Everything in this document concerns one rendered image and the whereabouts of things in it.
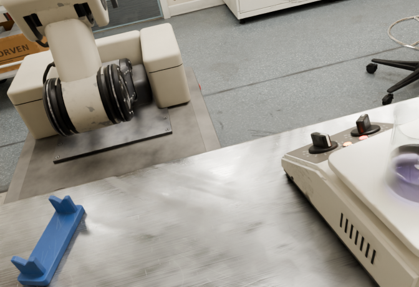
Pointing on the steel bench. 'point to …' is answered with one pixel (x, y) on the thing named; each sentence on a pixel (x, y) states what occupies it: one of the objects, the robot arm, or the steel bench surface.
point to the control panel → (337, 143)
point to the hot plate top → (376, 186)
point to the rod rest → (50, 243)
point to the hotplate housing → (355, 224)
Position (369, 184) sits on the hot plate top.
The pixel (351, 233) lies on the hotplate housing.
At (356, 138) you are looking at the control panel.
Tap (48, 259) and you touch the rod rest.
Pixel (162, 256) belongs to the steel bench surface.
